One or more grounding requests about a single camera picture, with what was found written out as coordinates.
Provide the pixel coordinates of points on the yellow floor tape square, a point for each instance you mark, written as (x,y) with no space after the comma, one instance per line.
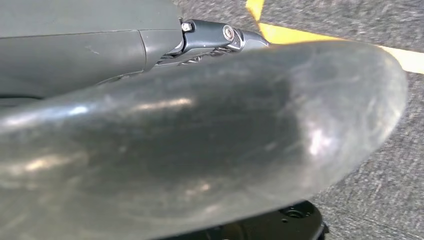
(285,34)

